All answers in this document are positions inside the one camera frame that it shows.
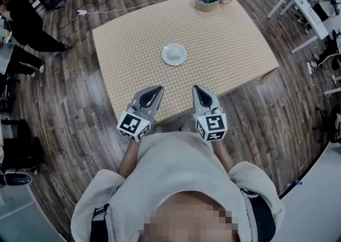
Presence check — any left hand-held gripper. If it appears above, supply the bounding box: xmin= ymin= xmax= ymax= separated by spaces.
xmin=117 ymin=85 xmax=164 ymax=143

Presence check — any beige round basket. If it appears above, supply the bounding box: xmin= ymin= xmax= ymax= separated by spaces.
xmin=194 ymin=0 xmax=221 ymax=13

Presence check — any person's grey hoodie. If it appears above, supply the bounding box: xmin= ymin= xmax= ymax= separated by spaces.
xmin=70 ymin=131 xmax=286 ymax=242

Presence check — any black white office chair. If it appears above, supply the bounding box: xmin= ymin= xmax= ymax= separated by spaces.
xmin=316 ymin=28 xmax=341 ymax=69

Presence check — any black shoulder strap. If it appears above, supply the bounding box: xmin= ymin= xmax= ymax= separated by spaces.
xmin=240 ymin=188 xmax=277 ymax=242
xmin=90 ymin=203 xmax=110 ymax=242

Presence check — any white cable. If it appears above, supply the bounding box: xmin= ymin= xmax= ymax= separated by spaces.
xmin=85 ymin=0 xmax=188 ymax=17

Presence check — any person's right forearm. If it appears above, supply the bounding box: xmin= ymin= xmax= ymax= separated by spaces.
xmin=212 ymin=140 xmax=236 ymax=174

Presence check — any dark round device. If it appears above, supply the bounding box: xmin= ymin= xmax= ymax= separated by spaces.
xmin=0 ymin=170 xmax=33 ymax=188

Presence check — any black box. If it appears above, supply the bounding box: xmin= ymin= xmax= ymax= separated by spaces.
xmin=312 ymin=1 xmax=333 ymax=22

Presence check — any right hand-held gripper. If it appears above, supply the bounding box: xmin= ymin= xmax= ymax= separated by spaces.
xmin=192 ymin=84 xmax=230 ymax=143

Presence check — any white plate of food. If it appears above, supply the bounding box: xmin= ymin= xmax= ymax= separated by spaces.
xmin=160 ymin=42 xmax=188 ymax=66

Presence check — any beige checkered table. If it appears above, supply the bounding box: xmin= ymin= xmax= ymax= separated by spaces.
xmin=92 ymin=0 xmax=280 ymax=125

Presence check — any white desk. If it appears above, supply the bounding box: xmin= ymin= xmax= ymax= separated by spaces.
xmin=267 ymin=0 xmax=330 ymax=54

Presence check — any white counter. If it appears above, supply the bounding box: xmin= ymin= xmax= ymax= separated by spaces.
xmin=278 ymin=141 xmax=341 ymax=242

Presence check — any person's left forearm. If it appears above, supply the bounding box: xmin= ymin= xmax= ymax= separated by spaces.
xmin=119 ymin=139 xmax=141 ymax=181

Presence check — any grey glass cabinet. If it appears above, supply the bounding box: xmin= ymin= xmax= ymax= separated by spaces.
xmin=0 ymin=182 xmax=68 ymax=242

